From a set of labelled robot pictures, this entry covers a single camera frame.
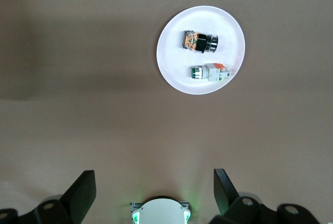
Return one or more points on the black orange push-button switch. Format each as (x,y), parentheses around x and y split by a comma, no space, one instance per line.
(199,42)

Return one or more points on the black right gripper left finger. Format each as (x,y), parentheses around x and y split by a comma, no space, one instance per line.
(78,198)

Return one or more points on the white green push-button switch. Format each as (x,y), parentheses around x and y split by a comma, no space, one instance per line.
(210,72)

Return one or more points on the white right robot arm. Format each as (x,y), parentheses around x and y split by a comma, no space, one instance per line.
(161,211)

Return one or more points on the brown table mat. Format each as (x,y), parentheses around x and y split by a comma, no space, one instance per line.
(78,104)

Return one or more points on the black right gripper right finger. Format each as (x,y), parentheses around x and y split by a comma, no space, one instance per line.
(229,203)

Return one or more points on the pale pink round plate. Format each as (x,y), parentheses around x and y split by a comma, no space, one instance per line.
(171,60)

